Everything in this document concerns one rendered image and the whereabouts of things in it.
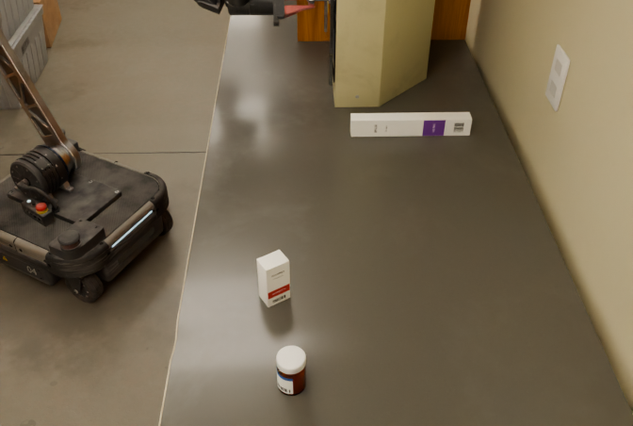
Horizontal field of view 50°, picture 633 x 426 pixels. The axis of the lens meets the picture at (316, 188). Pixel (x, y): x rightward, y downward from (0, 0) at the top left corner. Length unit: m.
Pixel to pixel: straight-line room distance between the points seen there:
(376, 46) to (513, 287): 0.67
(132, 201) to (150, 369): 0.63
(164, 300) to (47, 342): 0.41
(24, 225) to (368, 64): 1.46
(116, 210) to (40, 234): 0.26
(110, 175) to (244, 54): 0.98
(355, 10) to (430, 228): 0.53
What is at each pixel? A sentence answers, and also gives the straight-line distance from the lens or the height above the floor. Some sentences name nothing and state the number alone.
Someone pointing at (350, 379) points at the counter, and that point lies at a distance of 1.09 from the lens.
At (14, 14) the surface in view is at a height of 0.41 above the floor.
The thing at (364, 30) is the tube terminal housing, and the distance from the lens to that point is 1.60.
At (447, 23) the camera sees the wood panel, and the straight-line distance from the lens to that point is 2.04.
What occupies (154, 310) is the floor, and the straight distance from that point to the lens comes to 2.50.
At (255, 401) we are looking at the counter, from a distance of 1.07.
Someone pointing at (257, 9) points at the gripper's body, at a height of 1.17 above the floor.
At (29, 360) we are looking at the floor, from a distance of 2.48.
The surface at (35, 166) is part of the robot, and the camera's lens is 2.59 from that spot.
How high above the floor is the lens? 1.82
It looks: 38 degrees down
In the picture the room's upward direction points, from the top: straight up
